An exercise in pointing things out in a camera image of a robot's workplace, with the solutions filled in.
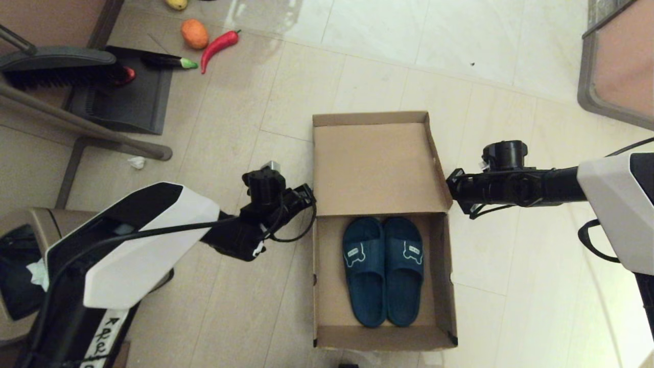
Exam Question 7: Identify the brown cardboard shoe box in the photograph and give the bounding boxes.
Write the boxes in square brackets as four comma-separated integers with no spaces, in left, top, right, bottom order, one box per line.
[312,111,459,352]

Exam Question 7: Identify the dark blue slipper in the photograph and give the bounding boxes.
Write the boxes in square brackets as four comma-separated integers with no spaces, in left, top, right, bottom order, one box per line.
[383,216,426,327]
[342,217,387,329]

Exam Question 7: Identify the red chili pepper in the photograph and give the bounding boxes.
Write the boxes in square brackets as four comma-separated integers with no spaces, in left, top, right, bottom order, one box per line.
[201,30,242,75]

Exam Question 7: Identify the toy eggplant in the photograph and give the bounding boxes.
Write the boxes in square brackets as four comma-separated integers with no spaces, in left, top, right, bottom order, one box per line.
[141,54,199,70]

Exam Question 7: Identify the orange toy fruit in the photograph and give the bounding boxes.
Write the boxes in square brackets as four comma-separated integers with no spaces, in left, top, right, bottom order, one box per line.
[180,19,210,51]

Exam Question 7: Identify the dark grey dustpan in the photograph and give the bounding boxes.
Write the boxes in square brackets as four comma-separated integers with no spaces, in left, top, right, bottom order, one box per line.
[65,46,173,135]

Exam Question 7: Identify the closed brown cardboard carton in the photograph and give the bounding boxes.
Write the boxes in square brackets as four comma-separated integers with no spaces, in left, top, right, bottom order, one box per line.
[110,341,131,368]

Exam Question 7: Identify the brown trash bin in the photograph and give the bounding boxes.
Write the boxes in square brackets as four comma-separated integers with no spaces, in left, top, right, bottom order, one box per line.
[0,207,174,343]

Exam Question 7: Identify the black broom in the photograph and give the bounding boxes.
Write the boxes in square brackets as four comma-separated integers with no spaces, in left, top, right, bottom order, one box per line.
[0,25,126,91]

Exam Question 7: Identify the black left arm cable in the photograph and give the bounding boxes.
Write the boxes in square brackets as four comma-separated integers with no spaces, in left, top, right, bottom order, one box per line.
[28,194,317,368]

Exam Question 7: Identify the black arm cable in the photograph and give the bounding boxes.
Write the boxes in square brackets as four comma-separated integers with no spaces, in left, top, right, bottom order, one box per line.
[28,194,317,368]
[577,136,654,265]

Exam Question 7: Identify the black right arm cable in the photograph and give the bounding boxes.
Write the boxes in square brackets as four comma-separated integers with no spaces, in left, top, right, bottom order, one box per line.
[577,136,654,265]

